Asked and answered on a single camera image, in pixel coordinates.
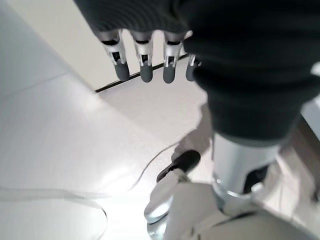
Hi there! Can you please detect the black left robot foot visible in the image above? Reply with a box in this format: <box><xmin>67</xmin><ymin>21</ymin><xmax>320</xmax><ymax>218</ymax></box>
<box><xmin>156</xmin><ymin>149</ymin><xmax>202</xmax><ymax>183</ymax></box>

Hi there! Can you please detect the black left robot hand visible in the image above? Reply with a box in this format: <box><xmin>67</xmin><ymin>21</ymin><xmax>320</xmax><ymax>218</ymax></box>
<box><xmin>72</xmin><ymin>0</ymin><xmax>320</xmax><ymax>217</ymax></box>

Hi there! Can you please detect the thin white floor cable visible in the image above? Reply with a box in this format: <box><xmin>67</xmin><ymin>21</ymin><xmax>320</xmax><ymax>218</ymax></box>
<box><xmin>129</xmin><ymin>141</ymin><xmax>182</xmax><ymax>190</ymax></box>

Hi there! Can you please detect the thick looping floor cable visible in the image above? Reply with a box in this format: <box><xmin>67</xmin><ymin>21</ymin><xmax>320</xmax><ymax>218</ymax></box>
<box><xmin>0</xmin><ymin>186</ymin><xmax>110</xmax><ymax>240</ymax></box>

